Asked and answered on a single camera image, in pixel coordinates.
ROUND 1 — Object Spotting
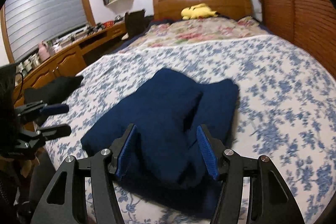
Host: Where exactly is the navy blue suit jacket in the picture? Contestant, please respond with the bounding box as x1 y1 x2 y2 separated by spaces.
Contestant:
81 68 239 218

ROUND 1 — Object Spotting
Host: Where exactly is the wooden louvered wardrobe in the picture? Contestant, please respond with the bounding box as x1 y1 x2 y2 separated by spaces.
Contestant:
260 0 335 76

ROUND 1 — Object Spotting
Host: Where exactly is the blue floral white bedsheet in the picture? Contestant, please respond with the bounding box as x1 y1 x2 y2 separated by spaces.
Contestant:
45 35 335 223

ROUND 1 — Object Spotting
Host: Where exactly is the wooden bed headboard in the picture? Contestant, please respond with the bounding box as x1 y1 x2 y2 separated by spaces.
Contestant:
153 0 253 20

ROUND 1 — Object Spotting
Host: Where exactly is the black garment on bed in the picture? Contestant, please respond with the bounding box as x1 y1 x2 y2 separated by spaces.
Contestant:
23 76 84 105

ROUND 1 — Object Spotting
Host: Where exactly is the yellow plush toy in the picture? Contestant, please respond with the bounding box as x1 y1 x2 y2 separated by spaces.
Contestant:
181 3 219 20

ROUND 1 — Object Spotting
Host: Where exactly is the wooden desk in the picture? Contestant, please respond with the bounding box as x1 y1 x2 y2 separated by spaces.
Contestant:
13 22 126 106

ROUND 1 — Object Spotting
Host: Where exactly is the dark wooden chair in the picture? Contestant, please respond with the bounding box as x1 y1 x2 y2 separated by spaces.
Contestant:
124 9 146 39

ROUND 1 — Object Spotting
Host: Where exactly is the pink floral quilt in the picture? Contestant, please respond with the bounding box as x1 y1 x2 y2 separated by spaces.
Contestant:
118 16 270 53

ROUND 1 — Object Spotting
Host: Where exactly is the window roller blind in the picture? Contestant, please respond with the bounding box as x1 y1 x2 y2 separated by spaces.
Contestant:
5 0 88 61

